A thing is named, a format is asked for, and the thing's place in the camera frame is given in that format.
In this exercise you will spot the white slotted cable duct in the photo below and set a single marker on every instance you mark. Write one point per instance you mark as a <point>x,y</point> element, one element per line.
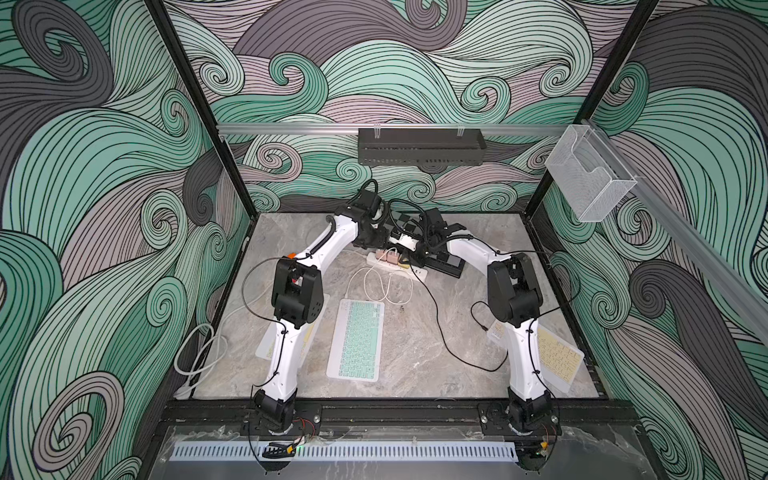
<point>365,451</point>

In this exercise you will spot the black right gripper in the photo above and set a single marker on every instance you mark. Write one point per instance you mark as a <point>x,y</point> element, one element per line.
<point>426,250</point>

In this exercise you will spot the aluminium rail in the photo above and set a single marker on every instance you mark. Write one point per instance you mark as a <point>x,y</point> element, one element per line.
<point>739,295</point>
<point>306,128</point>

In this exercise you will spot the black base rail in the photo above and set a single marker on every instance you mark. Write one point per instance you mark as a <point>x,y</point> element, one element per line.
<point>322,415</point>

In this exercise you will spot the black wall tray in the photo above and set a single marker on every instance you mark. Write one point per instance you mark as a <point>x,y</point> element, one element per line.
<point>431,150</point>

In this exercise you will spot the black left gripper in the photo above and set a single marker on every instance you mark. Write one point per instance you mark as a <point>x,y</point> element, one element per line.
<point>382,240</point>

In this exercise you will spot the clear plastic wall box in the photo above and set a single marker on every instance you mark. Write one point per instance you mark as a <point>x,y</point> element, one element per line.
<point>589,172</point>

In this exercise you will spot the yellow keyboard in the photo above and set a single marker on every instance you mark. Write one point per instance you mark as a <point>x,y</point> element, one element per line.
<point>558,354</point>
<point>267,343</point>

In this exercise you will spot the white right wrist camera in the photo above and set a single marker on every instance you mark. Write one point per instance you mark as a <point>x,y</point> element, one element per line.
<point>408,242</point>

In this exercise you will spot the white power strip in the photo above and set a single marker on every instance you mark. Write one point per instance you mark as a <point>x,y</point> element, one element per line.
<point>402,269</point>

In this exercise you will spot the aluminium rail back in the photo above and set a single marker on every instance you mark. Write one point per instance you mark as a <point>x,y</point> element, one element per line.
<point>306,128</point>

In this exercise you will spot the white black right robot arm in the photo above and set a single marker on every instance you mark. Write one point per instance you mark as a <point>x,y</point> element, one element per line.
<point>514,297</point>

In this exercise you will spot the aluminium rail right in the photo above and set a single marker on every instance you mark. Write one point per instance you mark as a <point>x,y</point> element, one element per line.
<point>739,295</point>

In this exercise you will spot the black white chessboard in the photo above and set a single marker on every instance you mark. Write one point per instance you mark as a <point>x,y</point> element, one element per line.
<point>416,226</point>

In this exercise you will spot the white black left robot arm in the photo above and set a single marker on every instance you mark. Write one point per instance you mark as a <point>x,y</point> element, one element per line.
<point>298,296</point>

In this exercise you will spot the green white keyboard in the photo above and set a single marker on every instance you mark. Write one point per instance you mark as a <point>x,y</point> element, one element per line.
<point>356,345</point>

